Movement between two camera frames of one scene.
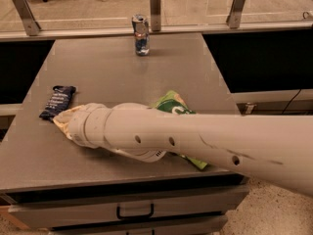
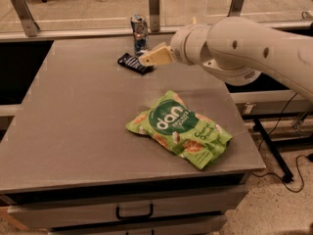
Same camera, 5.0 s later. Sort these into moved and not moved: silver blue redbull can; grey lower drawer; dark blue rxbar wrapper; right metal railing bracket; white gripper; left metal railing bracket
Moved: white gripper; dark blue rxbar wrapper
Not moved: silver blue redbull can; left metal railing bracket; right metal railing bracket; grey lower drawer
